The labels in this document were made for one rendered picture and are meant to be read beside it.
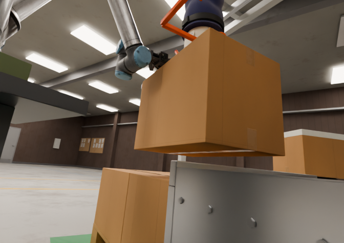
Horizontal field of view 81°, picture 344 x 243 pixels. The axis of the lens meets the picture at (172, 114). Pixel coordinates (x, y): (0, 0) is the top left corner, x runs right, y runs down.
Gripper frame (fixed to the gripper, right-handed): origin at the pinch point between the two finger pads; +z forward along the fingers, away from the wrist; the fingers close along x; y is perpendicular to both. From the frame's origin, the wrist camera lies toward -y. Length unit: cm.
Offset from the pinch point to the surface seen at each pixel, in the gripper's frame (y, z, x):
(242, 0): -67, 148, 194
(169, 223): 58, -31, -73
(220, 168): 59, -17, -60
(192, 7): 30.6, -10.4, 18.6
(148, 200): 16, -16, -75
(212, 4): 37.2, -2.6, 20.0
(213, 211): 72, -31, -68
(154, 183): 20, -16, -68
